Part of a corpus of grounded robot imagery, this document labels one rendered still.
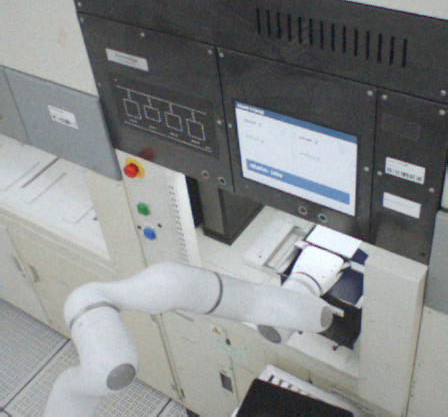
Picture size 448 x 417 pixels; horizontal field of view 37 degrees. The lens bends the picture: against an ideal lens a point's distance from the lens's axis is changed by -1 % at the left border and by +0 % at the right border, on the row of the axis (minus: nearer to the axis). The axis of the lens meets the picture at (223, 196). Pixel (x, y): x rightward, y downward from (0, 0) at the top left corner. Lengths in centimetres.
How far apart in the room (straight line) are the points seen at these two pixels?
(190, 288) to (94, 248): 111
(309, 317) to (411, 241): 26
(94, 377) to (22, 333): 211
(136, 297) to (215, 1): 58
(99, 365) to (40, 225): 133
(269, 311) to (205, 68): 52
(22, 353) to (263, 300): 201
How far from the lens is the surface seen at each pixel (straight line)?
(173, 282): 125
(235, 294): 136
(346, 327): 173
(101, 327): 127
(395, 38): 116
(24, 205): 262
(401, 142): 126
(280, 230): 221
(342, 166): 136
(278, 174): 148
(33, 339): 330
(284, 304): 141
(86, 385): 127
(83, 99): 177
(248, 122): 143
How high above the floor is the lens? 247
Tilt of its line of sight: 42 degrees down
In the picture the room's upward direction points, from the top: 8 degrees counter-clockwise
